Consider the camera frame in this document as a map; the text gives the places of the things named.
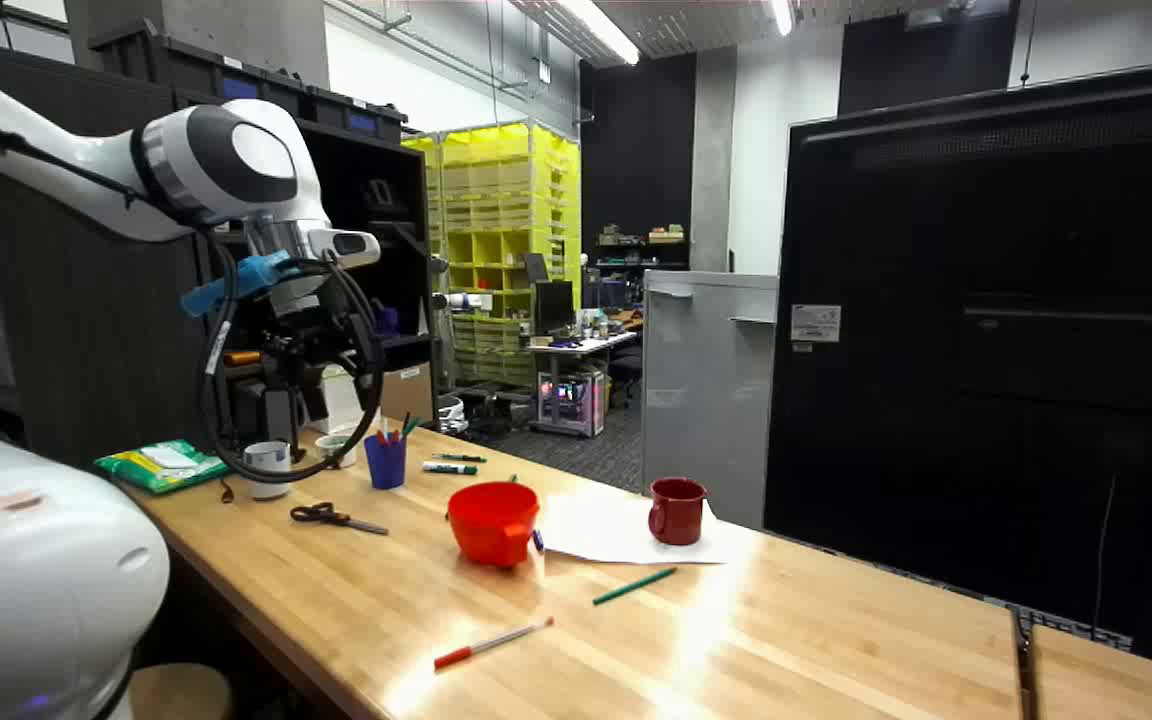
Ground brown cardboard box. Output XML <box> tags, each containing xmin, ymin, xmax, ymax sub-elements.
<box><xmin>377</xmin><ymin>363</ymin><xmax>442</xmax><ymax>432</ymax></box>

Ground round wooden stool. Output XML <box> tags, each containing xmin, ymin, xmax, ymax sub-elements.
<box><xmin>125</xmin><ymin>660</ymin><xmax>237</xmax><ymax>720</ymax></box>

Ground grey cabinet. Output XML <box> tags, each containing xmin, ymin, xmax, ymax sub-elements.
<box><xmin>642</xmin><ymin>269</ymin><xmax>784</xmax><ymax>533</ymax></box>

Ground white cylindrical cup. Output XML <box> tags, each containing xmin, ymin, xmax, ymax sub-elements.
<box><xmin>241</xmin><ymin>436</ymin><xmax>301</xmax><ymax>502</ymax></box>

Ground large black panel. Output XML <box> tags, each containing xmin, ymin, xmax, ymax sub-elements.
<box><xmin>760</xmin><ymin>55</ymin><xmax>1152</xmax><ymax>673</ymax></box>

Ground purple-lit machine box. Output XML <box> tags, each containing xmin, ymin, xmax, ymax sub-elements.
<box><xmin>534</xmin><ymin>366</ymin><xmax>617</xmax><ymax>445</ymax></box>

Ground orange-red plastic cup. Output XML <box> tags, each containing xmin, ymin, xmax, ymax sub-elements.
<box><xmin>444</xmin><ymin>477</ymin><xmax>545</xmax><ymax>575</ymax></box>

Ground green pencil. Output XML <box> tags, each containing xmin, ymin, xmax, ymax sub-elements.
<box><xmin>588</xmin><ymin>563</ymin><xmax>681</xmax><ymax>612</ymax></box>

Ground white box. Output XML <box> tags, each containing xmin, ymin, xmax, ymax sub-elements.
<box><xmin>316</xmin><ymin>361</ymin><xmax>389</xmax><ymax>432</ymax></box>

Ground black-handled scissors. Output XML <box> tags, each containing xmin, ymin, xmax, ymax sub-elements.
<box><xmin>289</xmin><ymin>496</ymin><xmax>391</xmax><ymax>538</ymax></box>

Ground cluttered desk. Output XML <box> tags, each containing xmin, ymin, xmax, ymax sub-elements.
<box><xmin>522</xmin><ymin>322</ymin><xmax>646</xmax><ymax>402</ymax></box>

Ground yellow shelving unit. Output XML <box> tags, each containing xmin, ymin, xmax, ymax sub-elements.
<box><xmin>401</xmin><ymin>120</ymin><xmax>588</xmax><ymax>401</ymax></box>

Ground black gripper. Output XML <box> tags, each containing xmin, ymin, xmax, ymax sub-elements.
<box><xmin>223</xmin><ymin>263</ymin><xmax>356</xmax><ymax>451</ymax></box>

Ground red and white pen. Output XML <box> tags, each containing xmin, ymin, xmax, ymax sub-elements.
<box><xmin>427</xmin><ymin>612</ymin><xmax>559</xmax><ymax>675</ymax></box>

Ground white paper sheet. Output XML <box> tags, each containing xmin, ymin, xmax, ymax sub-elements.
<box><xmin>534</xmin><ymin>485</ymin><xmax>767</xmax><ymax>570</ymax></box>

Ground dark computer monitor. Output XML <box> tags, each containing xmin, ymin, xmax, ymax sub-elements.
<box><xmin>529</xmin><ymin>274</ymin><xmax>579</xmax><ymax>339</ymax></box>

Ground white cup with green contents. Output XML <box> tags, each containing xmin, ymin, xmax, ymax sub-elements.
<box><xmin>313</xmin><ymin>423</ymin><xmax>356</xmax><ymax>467</ymax></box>

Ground white label sticker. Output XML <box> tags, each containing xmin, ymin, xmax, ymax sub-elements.
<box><xmin>787</xmin><ymin>299</ymin><xmax>845</xmax><ymax>346</ymax></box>

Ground blue plastic pen cup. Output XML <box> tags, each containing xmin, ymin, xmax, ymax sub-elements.
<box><xmin>360</xmin><ymin>432</ymin><xmax>412</xmax><ymax>490</ymax></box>

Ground dark shelving unit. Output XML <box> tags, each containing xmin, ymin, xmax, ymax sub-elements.
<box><xmin>0</xmin><ymin>31</ymin><xmax>444</xmax><ymax>462</ymax></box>

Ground dark red mug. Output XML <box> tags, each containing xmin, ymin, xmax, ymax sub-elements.
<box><xmin>646</xmin><ymin>477</ymin><xmax>711</xmax><ymax>547</ymax></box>

